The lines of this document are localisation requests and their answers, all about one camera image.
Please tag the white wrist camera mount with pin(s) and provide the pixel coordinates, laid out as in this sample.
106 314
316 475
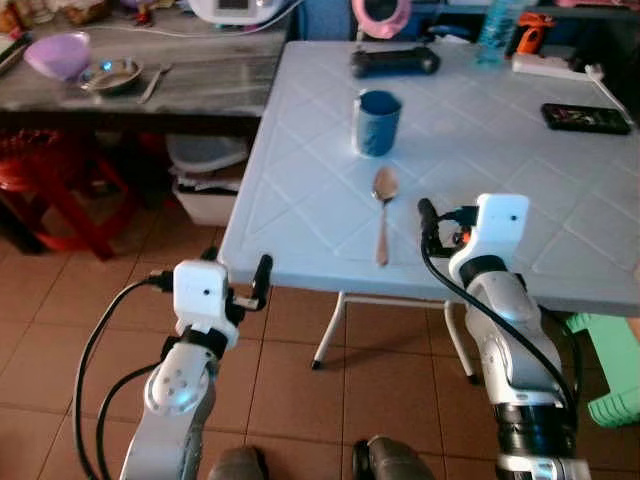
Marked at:
200 292
495 230

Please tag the orange hand tool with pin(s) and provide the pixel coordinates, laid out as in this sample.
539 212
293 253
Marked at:
533 35

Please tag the white kitchen appliance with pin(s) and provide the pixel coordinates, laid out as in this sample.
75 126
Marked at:
240 10

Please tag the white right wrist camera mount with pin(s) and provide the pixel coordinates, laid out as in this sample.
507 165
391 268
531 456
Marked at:
495 230

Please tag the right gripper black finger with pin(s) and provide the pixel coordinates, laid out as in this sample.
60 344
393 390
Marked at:
428 215

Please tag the white plastic bin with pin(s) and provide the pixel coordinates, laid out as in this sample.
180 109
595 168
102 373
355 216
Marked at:
205 185

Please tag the black cylindrical device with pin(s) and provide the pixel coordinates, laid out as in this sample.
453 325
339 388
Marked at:
395 62

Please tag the white metal table leg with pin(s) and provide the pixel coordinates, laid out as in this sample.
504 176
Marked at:
462 345
328 335

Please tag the purple plastic bowl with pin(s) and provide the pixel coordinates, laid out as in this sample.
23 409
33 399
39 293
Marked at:
58 55

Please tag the small metal bowl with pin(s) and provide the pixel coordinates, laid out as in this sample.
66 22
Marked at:
110 76

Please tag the clear blue water bottle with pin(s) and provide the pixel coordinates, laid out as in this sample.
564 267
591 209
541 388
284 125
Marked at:
497 35

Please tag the white power strip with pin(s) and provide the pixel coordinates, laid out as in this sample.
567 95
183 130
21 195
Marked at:
550 66

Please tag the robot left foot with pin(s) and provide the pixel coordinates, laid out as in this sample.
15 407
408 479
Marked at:
240 466

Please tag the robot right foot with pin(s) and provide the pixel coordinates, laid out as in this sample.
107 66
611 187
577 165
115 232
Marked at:
395 462

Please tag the long metal spoon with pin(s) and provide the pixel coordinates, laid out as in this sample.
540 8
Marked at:
385 185

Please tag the blue cup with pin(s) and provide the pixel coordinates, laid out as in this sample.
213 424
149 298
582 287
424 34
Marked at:
377 125

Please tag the short metal spoon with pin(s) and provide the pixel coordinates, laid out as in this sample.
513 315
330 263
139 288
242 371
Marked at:
155 83

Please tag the grey marble side table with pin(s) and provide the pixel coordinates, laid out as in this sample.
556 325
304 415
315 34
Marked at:
200 85

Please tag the red plastic stool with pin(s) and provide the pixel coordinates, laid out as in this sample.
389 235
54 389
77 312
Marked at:
60 190

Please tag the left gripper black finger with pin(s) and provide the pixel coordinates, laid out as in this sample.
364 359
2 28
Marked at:
211 255
264 278

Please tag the round pink appliance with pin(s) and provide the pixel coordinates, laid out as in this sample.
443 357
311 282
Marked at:
381 15

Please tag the green plastic stool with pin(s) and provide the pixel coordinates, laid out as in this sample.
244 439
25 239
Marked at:
615 360

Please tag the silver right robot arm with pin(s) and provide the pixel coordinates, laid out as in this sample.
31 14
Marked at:
515 330

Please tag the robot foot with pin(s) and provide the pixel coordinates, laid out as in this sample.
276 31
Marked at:
240 466
395 462

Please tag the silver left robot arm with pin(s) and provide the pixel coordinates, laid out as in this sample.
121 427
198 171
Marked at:
175 395

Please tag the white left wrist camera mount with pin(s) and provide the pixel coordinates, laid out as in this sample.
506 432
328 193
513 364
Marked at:
200 292

